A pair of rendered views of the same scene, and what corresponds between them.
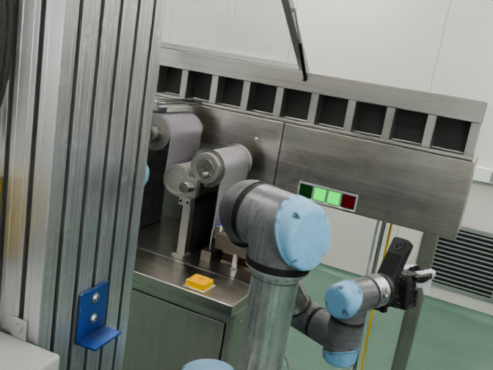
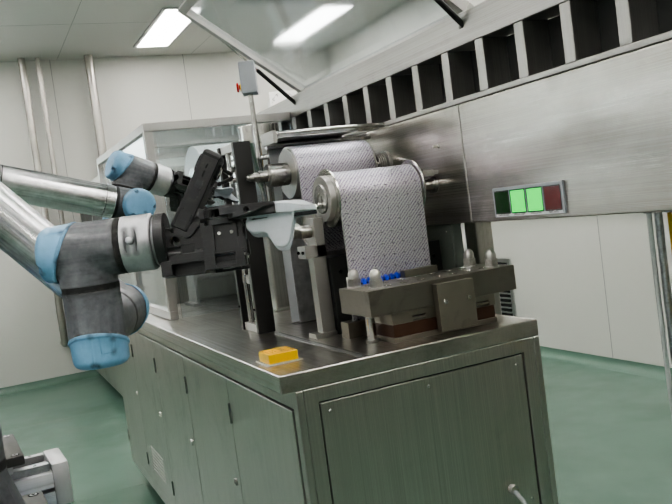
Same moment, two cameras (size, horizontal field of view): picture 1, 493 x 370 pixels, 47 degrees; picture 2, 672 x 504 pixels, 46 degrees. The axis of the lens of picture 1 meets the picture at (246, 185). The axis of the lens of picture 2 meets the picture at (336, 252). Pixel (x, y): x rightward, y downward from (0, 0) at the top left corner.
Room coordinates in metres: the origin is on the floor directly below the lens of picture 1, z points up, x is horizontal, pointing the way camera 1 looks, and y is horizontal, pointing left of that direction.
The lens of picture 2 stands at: (0.59, -1.22, 1.23)
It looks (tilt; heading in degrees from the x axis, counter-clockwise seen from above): 3 degrees down; 43
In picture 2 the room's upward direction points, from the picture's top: 8 degrees counter-clockwise
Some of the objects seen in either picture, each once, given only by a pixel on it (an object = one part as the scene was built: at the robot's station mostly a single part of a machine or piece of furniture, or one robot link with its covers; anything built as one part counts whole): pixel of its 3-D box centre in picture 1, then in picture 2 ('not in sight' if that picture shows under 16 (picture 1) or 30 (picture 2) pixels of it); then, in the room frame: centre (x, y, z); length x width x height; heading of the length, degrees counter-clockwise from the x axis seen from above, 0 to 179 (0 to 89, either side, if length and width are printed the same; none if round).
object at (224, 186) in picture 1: (230, 201); (387, 245); (2.16, 0.05, 1.11); 0.23 x 0.01 x 0.18; 157
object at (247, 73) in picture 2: not in sight; (245, 78); (2.31, 0.66, 1.66); 0.07 x 0.07 x 0.10; 44
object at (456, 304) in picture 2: not in sight; (455, 304); (2.12, -0.16, 0.96); 0.10 x 0.03 x 0.11; 157
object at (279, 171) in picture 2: (150, 133); (277, 174); (2.14, 0.40, 1.33); 0.06 x 0.06 x 0.06; 67
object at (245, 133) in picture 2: not in sight; (258, 134); (2.44, 0.78, 1.50); 0.14 x 0.14 x 0.06
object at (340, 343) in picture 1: (337, 335); (99, 323); (1.15, -0.25, 1.12); 0.11 x 0.08 x 0.11; 44
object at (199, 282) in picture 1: (199, 282); (278, 355); (1.79, 0.10, 0.91); 0.07 x 0.07 x 0.02; 67
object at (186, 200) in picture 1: (185, 217); (314, 278); (2.04, 0.21, 1.05); 0.06 x 0.05 x 0.31; 157
